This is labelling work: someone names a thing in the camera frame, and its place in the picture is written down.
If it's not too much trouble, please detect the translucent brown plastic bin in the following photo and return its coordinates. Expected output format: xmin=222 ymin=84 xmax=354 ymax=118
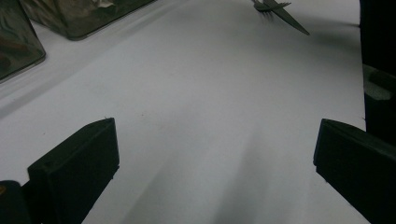
xmin=0 ymin=0 xmax=47 ymax=83
xmin=18 ymin=0 xmax=157 ymax=41

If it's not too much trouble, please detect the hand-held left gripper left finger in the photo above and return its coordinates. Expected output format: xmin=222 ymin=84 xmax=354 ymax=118
xmin=27 ymin=117 xmax=120 ymax=224

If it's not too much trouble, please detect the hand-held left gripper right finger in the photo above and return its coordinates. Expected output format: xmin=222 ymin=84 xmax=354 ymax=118
xmin=312 ymin=118 xmax=396 ymax=224

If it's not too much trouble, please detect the metal fork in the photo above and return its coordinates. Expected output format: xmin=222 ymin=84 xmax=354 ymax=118
xmin=263 ymin=0 xmax=311 ymax=36

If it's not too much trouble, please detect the white table mat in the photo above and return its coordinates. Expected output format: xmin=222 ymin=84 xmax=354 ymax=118
xmin=0 ymin=0 xmax=368 ymax=224

